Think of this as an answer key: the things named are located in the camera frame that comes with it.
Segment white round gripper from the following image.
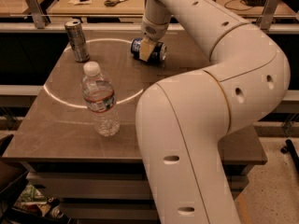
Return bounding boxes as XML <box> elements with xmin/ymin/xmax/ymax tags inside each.
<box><xmin>139</xmin><ymin>16</ymin><xmax>170</xmax><ymax>62</ymax></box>

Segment blue pepsi can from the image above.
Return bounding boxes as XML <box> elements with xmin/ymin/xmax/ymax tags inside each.
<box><xmin>130</xmin><ymin>37</ymin><xmax>167</xmax><ymax>63</ymax></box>

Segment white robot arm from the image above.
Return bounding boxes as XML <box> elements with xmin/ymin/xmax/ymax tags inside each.
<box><xmin>135</xmin><ymin>0</ymin><xmax>291</xmax><ymax>224</ymax></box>

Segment silver energy drink can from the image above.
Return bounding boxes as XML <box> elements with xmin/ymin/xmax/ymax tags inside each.
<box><xmin>64</xmin><ymin>19</ymin><xmax>90</xmax><ymax>63</ymax></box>

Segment clear plastic water bottle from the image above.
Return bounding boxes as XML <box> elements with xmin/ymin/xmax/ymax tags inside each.
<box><xmin>81</xmin><ymin>62</ymin><xmax>121</xmax><ymax>137</ymax></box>

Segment grey drawer cabinet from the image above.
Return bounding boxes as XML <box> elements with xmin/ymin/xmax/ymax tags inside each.
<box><xmin>25</xmin><ymin>161</ymin><xmax>250</xmax><ymax>224</ymax></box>

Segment black chair leg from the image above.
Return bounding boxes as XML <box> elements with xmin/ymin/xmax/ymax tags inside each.
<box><xmin>280</xmin><ymin>139</ymin><xmax>299</xmax><ymax>174</ymax></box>

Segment green packaged items in bin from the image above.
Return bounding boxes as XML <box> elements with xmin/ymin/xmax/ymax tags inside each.
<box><xmin>13</xmin><ymin>182</ymin><xmax>64</xmax><ymax>221</ymax></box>

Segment scissors with black handles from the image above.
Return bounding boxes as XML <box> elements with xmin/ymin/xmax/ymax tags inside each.
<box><xmin>104</xmin><ymin>0</ymin><xmax>129</xmax><ymax>7</ymax></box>

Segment metal divider bracket left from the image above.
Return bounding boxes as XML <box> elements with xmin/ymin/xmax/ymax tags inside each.
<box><xmin>25</xmin><ymin>0</ymin><xmax>48</xmax><ymax>29</ymax></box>

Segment metal divider bracket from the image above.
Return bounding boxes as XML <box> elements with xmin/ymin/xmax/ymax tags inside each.
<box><xmin>25</xmin><ymin>0</ymin><xmax>48</xmax><ymax>29</ymax></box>
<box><xmin>256</xmin><ymin>0</ymin><xmax>280</xmax><ymax>31</ymax></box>

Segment metal divider bracket right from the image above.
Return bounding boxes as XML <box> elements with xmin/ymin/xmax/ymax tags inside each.
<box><xmin>256</xmin><ymin>0</ymin><xmax>280</xmax><ymax>31</ymax></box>

